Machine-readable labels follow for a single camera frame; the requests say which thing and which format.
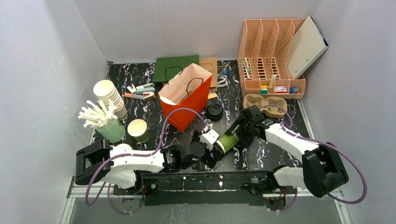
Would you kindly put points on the white board panel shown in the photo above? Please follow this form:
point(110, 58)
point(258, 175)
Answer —
point(307, 45)

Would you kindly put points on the metal base rail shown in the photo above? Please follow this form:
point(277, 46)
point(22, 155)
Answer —
point(206, 198)

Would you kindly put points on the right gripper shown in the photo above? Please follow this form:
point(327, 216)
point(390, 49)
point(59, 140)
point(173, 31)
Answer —
point(243, 130)

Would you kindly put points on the stack of pulp cup carriers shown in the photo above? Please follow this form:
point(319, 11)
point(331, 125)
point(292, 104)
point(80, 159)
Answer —
point(271, 111)

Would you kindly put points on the single green paper cup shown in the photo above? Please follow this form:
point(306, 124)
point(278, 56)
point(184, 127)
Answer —
point(227, 142)

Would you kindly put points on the green paper bag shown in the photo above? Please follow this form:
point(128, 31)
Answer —
point(167, 67)

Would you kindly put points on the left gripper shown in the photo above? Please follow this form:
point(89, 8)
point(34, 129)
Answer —
point(209, 153)

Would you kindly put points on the tall stack paper cups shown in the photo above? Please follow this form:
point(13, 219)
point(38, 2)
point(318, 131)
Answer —
point(106, 91)

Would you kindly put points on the pink desk file organizer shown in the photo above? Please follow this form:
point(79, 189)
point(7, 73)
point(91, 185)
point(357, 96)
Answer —
point(262, 57)

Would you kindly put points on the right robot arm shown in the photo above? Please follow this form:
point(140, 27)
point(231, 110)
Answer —
point(322, 169)

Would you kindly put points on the green cup of straws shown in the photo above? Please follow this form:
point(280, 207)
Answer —
point(104, 118)

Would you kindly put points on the orange paper bag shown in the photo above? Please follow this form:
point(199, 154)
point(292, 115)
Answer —
point(187, 89)

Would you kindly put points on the white cup lids stack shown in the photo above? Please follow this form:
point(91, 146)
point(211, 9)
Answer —
point(124, 146)

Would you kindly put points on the black cup lids stack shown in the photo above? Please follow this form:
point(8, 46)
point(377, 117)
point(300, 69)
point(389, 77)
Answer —
point(214, 112)

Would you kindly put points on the red small box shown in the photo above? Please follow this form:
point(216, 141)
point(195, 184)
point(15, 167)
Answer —
point(280, 89)

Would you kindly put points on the brown kraft paper bag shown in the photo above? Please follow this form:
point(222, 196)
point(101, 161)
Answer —
point(210, 64)

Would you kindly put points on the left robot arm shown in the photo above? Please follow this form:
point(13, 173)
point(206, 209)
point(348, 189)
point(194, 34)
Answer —
point(120, 164)

